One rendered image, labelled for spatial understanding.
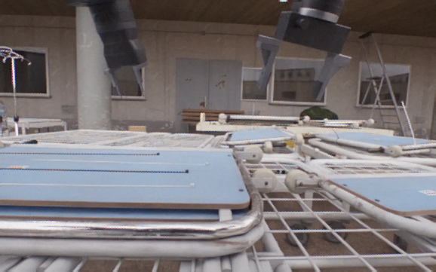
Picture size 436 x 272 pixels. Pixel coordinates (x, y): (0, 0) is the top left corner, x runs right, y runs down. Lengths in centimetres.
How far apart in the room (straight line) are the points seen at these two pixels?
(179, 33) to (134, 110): 254
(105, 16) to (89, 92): 428
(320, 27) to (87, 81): 451
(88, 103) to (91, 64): 73
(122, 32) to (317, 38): 37
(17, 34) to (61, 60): 139
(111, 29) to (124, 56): 5
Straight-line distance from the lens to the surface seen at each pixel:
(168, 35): 683
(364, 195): 57
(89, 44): 487
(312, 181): 63
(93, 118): 471
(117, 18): 47
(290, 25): 46
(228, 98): 638
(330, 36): 50
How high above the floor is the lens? 70
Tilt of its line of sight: 6 degrees down
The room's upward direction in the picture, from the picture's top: 2 degrees clockwise
